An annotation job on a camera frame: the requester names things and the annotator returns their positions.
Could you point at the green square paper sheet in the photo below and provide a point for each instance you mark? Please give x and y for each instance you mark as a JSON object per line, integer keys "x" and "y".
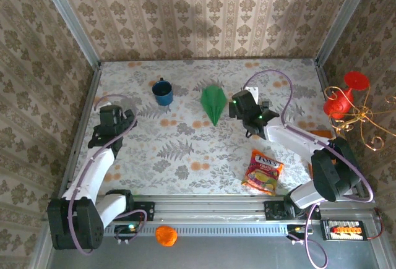
{"x": 213, "y": 103}

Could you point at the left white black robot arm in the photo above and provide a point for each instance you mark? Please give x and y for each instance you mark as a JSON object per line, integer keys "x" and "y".
{"x": 89, "y": 173}

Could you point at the dark blue enamel mug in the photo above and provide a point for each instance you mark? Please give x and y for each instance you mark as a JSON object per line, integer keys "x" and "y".
{"x": 162, "y": 92}

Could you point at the orange flat board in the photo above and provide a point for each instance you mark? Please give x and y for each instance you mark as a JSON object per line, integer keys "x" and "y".
{"x": 320, "y": 133}

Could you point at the Fox's fruit candy bag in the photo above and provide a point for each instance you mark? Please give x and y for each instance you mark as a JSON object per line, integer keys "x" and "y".
{"x": 263, "y": 171}

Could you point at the red plastic vase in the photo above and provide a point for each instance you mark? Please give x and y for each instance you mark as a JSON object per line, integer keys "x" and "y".
{"x": 340, "y": 102}

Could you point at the small controller board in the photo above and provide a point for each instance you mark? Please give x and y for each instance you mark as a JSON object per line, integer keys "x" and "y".
{"x": 297, "y": 230}
{"x": 125, "y": 230}

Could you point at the orange crumpled ball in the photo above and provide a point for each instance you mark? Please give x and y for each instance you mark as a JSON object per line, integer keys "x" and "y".
{"x": 166, "y": 236}

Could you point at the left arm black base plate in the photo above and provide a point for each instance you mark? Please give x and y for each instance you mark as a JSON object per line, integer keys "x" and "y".
{"x": 145, "y": 211}

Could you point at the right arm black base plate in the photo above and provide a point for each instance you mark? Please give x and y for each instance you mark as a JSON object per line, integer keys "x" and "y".
{"x": 273, "y": 211}

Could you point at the aluminium mounting rail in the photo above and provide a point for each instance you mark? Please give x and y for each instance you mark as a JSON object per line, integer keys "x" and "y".
{"x": 210, "y": 208}

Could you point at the aluminium corner post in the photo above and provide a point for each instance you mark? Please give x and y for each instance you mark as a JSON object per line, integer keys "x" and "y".
{"x": 68, "y": 15}
{"x": 343, "y": 15}

